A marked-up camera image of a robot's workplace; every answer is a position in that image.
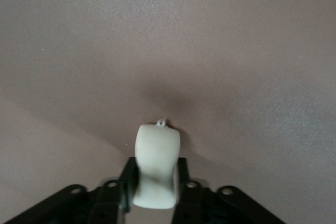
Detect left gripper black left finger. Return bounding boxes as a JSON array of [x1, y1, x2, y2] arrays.
[[0, 156, 138, 224]]

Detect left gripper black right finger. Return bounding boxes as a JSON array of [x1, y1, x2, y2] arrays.
[[171, 157, 287, 224]]

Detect white steamed bun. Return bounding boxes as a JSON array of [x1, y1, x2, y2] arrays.
[[132, 119, 182, 209]]

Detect brown table cloth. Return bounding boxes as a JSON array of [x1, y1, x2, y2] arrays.
[[0, 0, 336, 224]]

